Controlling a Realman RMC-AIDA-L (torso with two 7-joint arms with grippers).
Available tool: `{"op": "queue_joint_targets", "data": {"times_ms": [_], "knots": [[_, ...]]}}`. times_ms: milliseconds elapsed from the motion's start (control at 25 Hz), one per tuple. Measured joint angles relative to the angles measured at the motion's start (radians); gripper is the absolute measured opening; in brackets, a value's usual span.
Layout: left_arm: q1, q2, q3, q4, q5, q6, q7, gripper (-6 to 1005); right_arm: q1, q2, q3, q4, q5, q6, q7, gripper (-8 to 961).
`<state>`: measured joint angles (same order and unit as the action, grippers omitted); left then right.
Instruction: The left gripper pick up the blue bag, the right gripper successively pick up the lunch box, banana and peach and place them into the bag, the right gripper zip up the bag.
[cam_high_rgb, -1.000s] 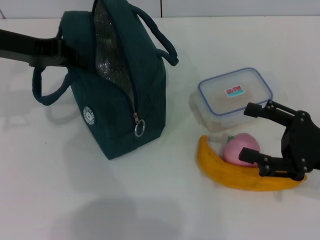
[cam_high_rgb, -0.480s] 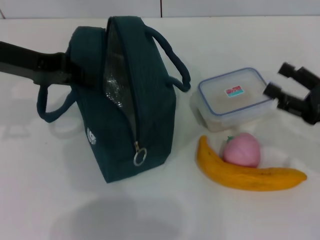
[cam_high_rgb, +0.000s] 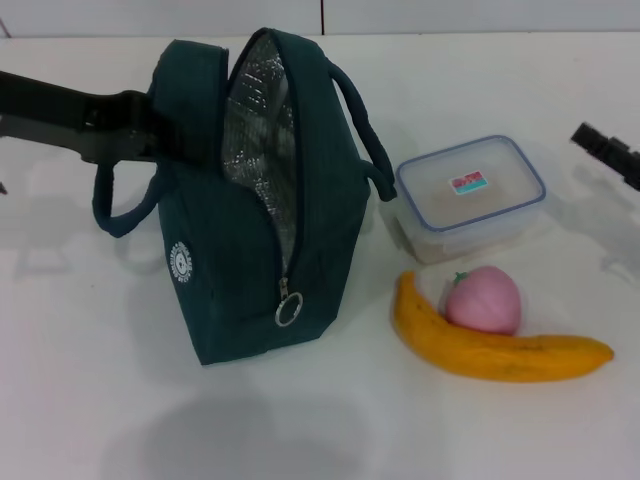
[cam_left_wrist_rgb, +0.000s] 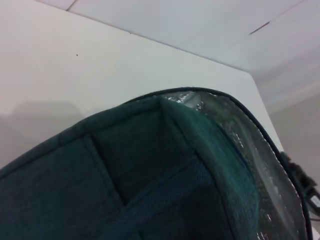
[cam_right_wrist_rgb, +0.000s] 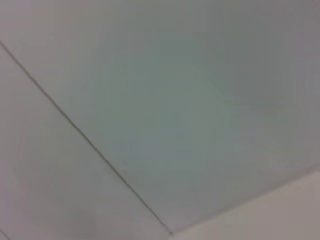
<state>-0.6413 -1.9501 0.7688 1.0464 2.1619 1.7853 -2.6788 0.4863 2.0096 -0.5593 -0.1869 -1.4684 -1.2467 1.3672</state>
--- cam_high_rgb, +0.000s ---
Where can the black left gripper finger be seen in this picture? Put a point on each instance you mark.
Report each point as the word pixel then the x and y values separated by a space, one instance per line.
pixel 167 131

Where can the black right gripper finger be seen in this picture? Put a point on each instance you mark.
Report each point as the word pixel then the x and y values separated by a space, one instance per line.
pixel 612 152

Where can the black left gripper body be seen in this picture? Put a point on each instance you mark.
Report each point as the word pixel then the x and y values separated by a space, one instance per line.
pixel 65 117

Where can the clear plastic lunch box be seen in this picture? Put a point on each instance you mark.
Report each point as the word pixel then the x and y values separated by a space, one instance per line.
pixel 500 200

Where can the dark blue insulated lunch bag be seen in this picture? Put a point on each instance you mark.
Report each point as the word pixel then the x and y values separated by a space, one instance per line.
pixel 225 260

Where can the pink toy peach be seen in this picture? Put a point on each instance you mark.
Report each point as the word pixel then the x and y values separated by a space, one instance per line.
pixel 485 305

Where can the yellow banana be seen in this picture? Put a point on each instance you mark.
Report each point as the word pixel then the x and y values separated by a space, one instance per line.
pixel 475 357

